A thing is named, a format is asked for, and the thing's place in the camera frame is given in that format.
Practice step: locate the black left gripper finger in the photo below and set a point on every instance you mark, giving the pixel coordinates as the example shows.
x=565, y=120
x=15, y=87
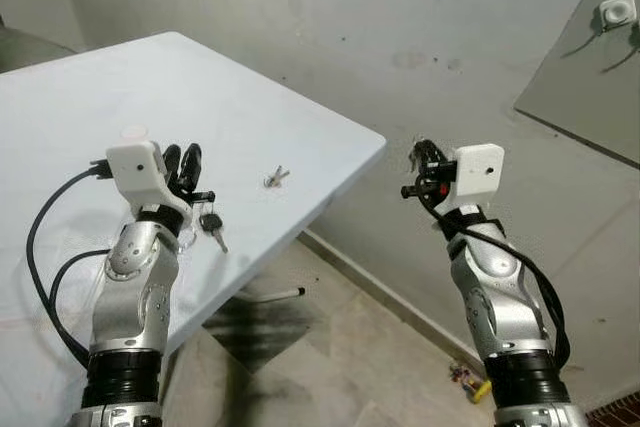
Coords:
x=172, y=165
x=192, y=165

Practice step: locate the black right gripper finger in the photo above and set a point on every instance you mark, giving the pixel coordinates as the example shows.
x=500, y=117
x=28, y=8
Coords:
x=433, y=153
x=418, y=155

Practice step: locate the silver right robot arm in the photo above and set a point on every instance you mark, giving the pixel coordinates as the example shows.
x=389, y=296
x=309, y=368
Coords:
x=500, y=297

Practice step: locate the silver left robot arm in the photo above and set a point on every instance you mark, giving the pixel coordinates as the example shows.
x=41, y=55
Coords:
x=135, y=287

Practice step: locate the black car key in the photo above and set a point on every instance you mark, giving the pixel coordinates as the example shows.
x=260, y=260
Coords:
x=210, y=220

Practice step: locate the white round disc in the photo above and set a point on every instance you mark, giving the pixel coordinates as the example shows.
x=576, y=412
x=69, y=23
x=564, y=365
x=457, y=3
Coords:
x=133, y=132

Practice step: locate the white folding table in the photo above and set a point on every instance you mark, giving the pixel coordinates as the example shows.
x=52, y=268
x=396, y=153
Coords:
x=250, y=117

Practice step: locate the small silver key bunch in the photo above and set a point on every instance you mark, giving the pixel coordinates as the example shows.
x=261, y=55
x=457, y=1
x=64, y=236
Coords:
x=276, y=178

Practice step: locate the grey metal table leg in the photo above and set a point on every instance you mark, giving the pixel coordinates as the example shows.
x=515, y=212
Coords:
x=275, y=295

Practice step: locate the bead maze toy yellow base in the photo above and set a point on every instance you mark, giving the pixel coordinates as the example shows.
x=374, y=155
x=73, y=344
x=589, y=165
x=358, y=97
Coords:
x=481, y=389

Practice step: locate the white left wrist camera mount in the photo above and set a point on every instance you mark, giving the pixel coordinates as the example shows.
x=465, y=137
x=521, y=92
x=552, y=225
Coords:
x=135, y=167

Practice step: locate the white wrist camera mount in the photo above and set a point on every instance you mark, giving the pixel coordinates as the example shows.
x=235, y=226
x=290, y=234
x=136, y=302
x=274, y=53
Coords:
x=135, y=167
x=480, y=172

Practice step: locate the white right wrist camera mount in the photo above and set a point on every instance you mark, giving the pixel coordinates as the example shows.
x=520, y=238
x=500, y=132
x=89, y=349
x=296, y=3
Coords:
x=480, y=172

